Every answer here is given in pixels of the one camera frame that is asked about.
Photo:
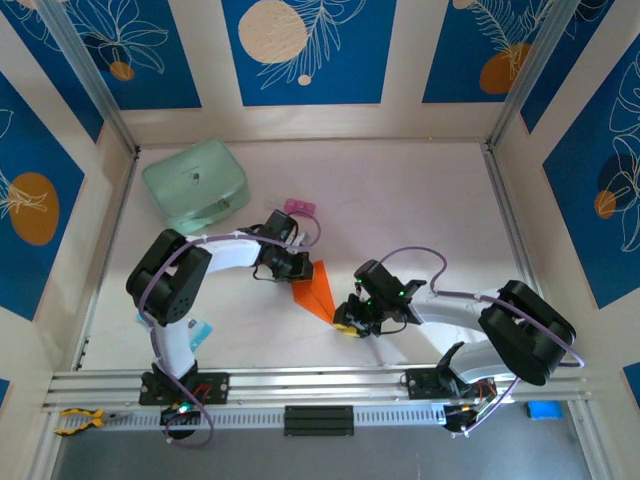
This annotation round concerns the orange square paper sheet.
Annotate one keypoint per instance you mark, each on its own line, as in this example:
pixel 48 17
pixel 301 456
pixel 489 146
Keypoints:
pixel 320 295

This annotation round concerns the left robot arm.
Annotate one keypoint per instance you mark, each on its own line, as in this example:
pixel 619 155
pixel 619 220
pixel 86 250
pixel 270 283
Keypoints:
pixel 170 295

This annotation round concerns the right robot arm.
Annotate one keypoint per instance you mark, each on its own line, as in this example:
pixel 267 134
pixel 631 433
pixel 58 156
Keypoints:
pixel 530 335

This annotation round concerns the pink and clear pill box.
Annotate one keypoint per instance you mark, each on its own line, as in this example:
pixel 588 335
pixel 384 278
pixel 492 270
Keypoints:
pixel 299 205

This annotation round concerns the mint green zip case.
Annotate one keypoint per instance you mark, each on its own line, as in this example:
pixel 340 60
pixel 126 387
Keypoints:
pixel 195 175

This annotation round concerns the light blue wipes packet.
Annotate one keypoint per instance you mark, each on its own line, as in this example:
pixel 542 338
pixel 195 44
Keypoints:
pixel 202 334

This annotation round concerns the blue sponge block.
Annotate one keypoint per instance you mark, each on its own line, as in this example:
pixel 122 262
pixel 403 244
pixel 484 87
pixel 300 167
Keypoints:
pixel 544 410

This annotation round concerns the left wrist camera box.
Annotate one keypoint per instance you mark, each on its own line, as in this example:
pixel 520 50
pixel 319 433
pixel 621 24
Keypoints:
pixel 300 242

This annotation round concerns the aluminium mounting rail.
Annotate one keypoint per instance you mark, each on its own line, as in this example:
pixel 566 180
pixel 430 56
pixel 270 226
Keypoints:
pixel 320 382

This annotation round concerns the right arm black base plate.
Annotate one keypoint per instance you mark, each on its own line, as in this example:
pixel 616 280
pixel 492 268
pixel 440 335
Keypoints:
pixel 422 385

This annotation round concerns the black ribbed bracket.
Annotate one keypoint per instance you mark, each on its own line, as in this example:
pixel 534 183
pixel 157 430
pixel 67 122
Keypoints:
pixel 319 421

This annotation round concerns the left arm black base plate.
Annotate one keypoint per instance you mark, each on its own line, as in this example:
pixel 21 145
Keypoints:
pixel 215 389

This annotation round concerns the aluminium side rail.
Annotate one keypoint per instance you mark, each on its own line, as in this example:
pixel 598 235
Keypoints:
pixel 510 210
pixel 102 280

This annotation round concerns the aluminium frame post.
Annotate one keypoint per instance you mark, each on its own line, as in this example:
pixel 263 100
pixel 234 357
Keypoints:
pixel 85 65
pixel 540 70

